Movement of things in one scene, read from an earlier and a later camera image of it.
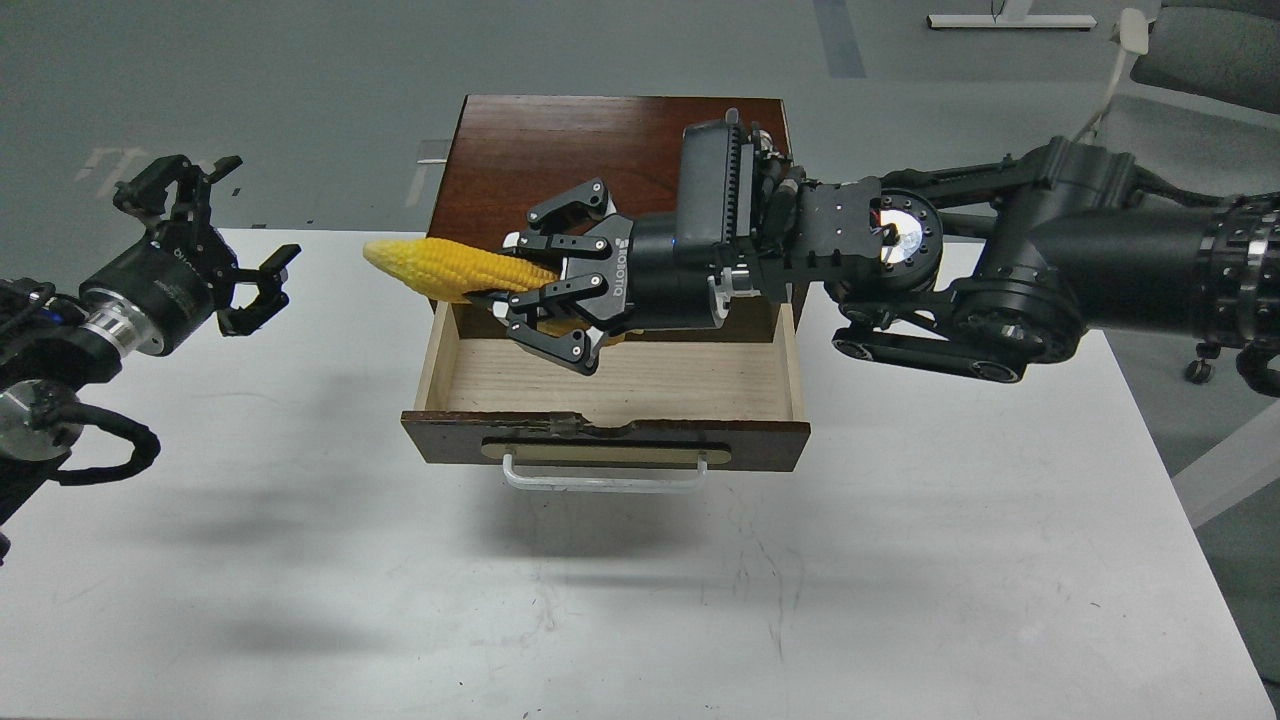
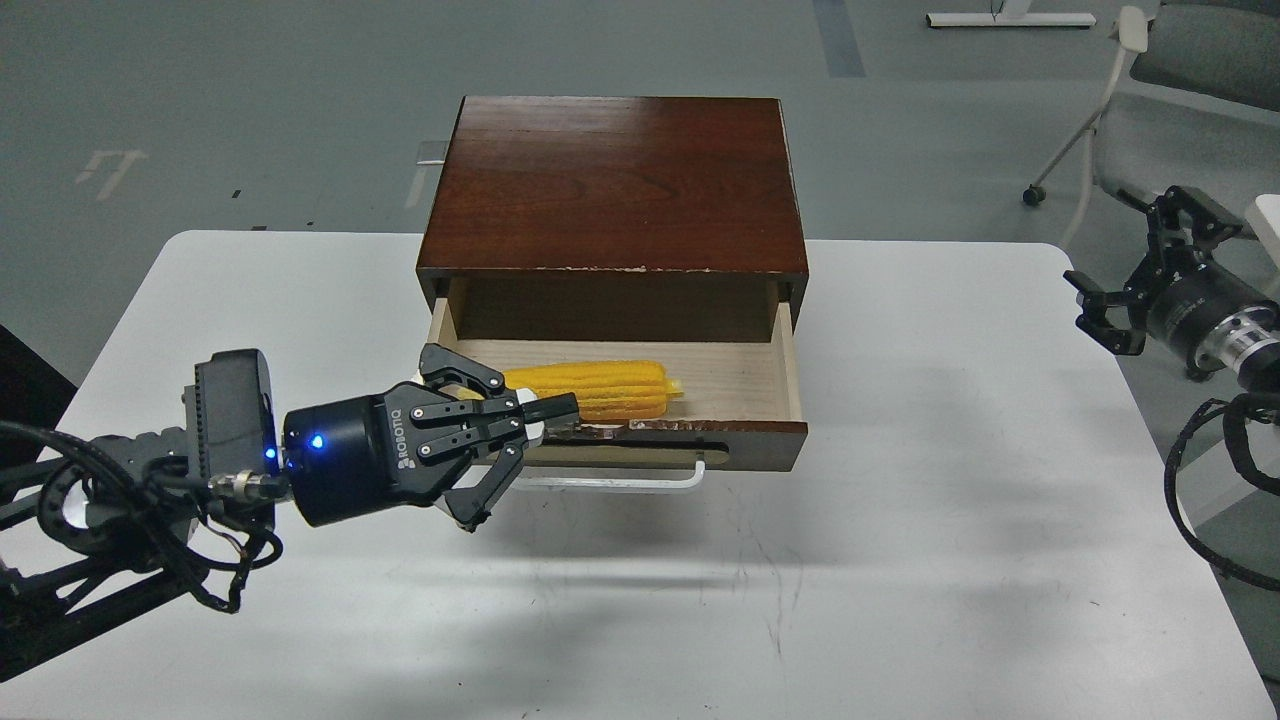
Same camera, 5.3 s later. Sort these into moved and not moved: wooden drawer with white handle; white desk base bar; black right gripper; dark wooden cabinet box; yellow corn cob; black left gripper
Moved: black left gripper; yellow corn cob; black right gripper
Not moved: dark wooden cabinet box; wooden drawer with white handle; white desk base bar
